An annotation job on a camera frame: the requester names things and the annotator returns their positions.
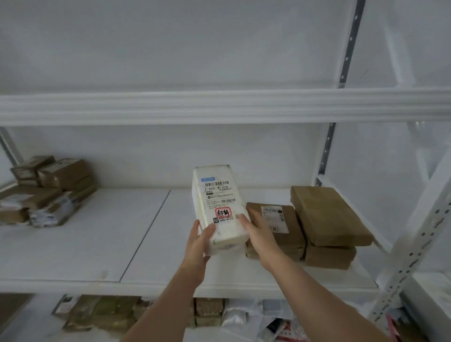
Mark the person's left hand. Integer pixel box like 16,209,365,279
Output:
183,220,218,281

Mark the person's right hand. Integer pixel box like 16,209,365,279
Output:
236,213,283,272

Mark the white foam parcel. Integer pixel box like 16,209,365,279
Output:
192,164,249,257

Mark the brown envelope parcel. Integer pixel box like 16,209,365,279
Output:
304,243,357,271

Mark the pile of plastic mailer bags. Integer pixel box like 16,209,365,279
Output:
222,297,311,342

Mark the black mailer bag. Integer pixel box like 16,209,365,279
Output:
266,319,307,342

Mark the white metal shelving rack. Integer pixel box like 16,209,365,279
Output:
0,0,451,342

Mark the cardboard box red outlined sticker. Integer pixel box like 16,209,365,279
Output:
0,208,31,225

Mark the taped cardboard box end label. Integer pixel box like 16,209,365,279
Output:
10,155,56,181

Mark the person's left forearm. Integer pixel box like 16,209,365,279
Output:
121,267,212,342

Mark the person's right forearm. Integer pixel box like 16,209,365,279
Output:
266,257,392,342

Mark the white open foam container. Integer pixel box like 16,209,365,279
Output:
401,271,451,342

